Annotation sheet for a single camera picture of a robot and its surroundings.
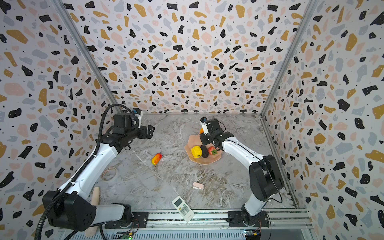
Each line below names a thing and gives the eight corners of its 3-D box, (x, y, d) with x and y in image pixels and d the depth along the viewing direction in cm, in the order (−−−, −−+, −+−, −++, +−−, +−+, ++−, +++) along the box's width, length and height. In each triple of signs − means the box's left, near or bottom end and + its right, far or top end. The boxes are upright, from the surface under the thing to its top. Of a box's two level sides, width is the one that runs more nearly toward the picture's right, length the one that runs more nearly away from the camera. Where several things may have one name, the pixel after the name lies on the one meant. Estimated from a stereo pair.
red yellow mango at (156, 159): (151, 164, 96) (149, 161, 93) (157, 154, 100) (156, 151, 98) (156, 166, 95) (155, 163, 92) (162, 156, 99) (161, 154, 97)
